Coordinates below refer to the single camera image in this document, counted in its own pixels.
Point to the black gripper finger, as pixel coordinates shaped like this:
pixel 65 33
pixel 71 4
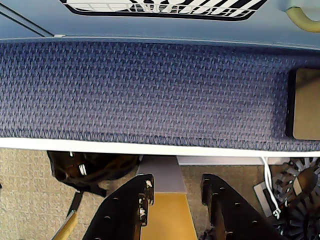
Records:
pixel 232 215
pixel 120 215

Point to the dishwasher print kitchen door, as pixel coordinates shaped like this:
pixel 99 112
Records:
pixel 175 27

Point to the black printed gear assembly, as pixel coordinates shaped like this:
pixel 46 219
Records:
pixel 302 195

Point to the blue woven upholstered platform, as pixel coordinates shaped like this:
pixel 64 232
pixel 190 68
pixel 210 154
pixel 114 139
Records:
pixel 150 95

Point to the black bag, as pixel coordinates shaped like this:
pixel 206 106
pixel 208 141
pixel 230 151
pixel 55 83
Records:
pixel 100 172

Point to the grey floor outlet plate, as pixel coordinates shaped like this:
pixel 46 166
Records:
pixel 263 198

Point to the wooden stick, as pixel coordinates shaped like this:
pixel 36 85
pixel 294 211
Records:
pixel 67 226

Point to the yellow board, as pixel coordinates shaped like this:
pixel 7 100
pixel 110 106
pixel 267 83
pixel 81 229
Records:
pixel 167 217

